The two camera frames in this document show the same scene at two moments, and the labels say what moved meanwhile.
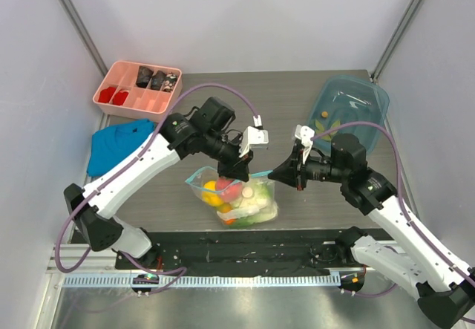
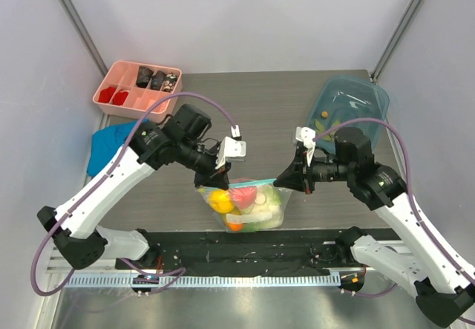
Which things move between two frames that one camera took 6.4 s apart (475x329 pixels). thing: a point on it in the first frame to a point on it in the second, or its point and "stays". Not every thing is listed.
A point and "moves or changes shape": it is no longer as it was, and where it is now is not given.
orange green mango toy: (226, 207) to (235, 226)
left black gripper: (236, 167) to (213, 177)
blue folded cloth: (110, 144) stays
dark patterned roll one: (143, 76) stays
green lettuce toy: (269, 214) to (274, 203)
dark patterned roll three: (170, 80) stays
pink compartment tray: (138, 89) stays
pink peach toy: (231, 189) moves or changes shape
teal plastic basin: (349, 99) stays
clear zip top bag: (239, 203) moves or changes shape
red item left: (106, 94) stays
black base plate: (239, 253) stays
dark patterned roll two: (157, 80) stays
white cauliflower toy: (254, 197) to (261, 205)
